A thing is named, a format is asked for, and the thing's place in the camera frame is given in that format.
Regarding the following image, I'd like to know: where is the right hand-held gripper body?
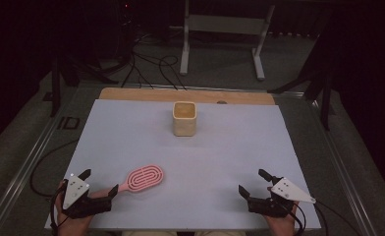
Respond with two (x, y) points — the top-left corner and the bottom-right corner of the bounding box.
(247, 177), (317, 218)

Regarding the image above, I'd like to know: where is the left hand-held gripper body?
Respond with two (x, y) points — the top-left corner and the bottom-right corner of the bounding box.
(61, 173), (113, 219)

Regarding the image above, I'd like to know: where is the pink hairbrush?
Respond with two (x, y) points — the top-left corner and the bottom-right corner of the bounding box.
(117, 164), (165, 195)

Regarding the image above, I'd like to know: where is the beige square cup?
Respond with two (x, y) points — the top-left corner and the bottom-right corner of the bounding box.
(172, 100), (198, 138)

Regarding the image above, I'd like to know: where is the person's right hand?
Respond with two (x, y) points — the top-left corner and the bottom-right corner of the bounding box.
(263, 201), (300, 236)

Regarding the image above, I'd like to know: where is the person's left hand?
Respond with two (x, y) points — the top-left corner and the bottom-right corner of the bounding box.
(54, 179), (95, 236)

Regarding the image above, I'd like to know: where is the white table cover sheet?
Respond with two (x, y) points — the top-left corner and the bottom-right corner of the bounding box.
(43, 98), (322, 230)

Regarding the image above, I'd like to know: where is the black tripod stand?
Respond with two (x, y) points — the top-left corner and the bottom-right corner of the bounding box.
(268, 32), (335, 132)
(48, 53), (120, 118)

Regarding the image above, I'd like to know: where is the left hand-held gripper cable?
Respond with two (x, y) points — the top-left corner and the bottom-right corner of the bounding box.
(49, 181), (68, 236)

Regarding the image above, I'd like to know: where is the hand-held gripper cable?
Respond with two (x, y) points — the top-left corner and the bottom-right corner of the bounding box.
(49, 181), (68, 236)
(288, 200), (308, 236)

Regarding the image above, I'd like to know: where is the right hand-held gripper cable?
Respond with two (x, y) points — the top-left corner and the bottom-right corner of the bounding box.
(288, 200), (308, 236)

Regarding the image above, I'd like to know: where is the thin black floor cable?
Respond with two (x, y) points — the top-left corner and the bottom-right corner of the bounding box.
(28, 139), (81, 200)

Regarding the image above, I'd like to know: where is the metal rail frame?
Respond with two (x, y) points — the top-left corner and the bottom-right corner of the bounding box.
(0, 82), (375, 236)

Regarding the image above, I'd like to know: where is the black floor cable bundle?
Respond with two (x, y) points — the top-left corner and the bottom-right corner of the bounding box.
(121, 30), (189, 91)

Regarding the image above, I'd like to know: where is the white metal stand frame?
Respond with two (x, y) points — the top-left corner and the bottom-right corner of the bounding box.
(169, 0), (277, 82)

